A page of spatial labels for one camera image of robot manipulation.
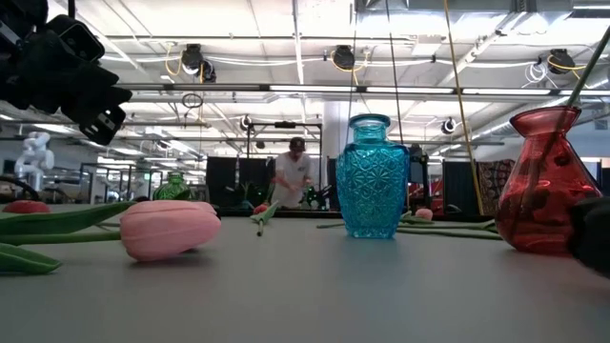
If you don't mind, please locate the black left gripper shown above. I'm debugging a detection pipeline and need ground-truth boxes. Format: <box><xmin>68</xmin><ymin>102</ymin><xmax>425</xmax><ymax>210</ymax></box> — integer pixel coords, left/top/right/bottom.
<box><xmin>0</xmin><ymin>26</ymin><xmax>133</xmax><ymax>147</ymax></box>

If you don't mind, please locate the green glass vase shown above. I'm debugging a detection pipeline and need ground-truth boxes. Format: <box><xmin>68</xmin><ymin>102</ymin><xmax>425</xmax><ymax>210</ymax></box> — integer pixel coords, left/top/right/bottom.
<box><xmin>152</xmin><ymin>170</ymin><xmax>196</xmax><ymax>202</ymax></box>

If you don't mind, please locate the red artificial tulip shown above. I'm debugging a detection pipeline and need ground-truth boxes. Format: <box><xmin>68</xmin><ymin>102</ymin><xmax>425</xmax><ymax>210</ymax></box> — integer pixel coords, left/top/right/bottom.
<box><xmin>2</xmin><ymin>199</ymin><xmax>52</xmax><ymax>214</ymax></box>
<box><xmin>397</xmin><ymin>216</ymin><xmax>504</xmax><ymax>241</ymax></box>
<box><xmin>250</xmin><ymin>199</ymin><xmax>281</xmax><ymax>238</ymax></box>

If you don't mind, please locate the black artificial tulip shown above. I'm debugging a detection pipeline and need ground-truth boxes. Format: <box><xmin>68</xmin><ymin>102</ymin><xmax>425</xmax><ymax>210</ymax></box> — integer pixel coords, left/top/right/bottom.
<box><xmin>568</xmin><ymin>196</ymin><xmax>610</xmax><ymax>278</ymax></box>

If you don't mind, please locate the blue patterned glass vase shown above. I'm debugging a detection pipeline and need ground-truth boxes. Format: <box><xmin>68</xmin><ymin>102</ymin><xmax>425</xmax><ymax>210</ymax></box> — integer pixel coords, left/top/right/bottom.
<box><xmin>335</xmin><ymin>112</ymin><xmax>412</xmax><ymax>240</ymax></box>

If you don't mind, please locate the red glass vase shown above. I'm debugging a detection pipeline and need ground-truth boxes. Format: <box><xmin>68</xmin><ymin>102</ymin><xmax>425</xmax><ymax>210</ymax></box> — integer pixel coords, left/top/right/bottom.
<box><xmin>494</xmin><ymin>105</ymin><xmax>604</xmax><ymax>254</ymax></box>

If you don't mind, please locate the black curtain panel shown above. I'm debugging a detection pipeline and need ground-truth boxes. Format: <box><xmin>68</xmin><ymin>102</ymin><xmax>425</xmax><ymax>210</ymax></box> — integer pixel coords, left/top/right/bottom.
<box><xmin>441</xmin><ymin>159</ymin><xmax>479</xmax><ymax>216</ymax></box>
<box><xmin>204</xmin><ymin>155</ymin><xmax>276</xmax><ymax>210</ymax></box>

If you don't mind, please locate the person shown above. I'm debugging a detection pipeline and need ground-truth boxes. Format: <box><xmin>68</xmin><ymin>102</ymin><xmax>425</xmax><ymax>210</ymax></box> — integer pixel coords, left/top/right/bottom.
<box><xmin>271</xmin><ymin>136</ymin><xmax>315</xmax><ymax>210</ymax></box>

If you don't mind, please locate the ceiling light strip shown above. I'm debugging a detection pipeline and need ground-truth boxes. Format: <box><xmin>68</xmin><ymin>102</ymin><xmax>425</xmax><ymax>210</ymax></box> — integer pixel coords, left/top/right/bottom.
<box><xmin>269</xmin><ymin>84</ymin><xmax>356</xmax><ymax>93</ymax></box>
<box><xmin>461</xmin><ymin>87</ymin><xmax>552</xmax><ymax>96</ymax></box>
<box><xmin>365</xmin><ymin>86</ymin><xmax>455</xmax><ymax>94</ymax></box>

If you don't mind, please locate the patterned hanging cloth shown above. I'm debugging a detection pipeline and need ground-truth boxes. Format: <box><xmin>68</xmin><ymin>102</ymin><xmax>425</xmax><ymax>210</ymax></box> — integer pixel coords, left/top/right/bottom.
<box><xmin>478</xmin><ymin>159</ymin><xmax>516</xmax><ymax>215</ymax></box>

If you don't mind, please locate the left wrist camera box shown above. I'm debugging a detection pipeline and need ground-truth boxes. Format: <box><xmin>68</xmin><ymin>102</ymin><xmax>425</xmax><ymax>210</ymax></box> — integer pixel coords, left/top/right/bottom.
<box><xmin>47</xmin><ymin>13</ymin><xmax>106</xmax><ymax>63</ymax></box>

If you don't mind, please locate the black metal workstation frame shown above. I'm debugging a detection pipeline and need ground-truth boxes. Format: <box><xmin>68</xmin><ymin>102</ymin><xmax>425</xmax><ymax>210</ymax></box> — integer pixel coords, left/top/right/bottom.
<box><xmin>245</xmin><ymin>119</ymin><xmax>324</xmax><ymax>211</ymax></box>

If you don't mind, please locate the black table frame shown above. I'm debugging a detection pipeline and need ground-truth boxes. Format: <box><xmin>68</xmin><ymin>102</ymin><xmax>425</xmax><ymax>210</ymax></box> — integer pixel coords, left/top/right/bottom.
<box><xmin>209</xmin><ymin>205</ymin><xmax>497</xmax><ymax>223</ymax></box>

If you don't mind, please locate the yellow hanging cable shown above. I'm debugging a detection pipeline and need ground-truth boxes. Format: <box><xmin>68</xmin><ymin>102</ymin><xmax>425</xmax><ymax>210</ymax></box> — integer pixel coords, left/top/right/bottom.
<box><xmin>442</xmin><ymin>0</ymin><xmax>485</xmax><ymax>215</ymax></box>

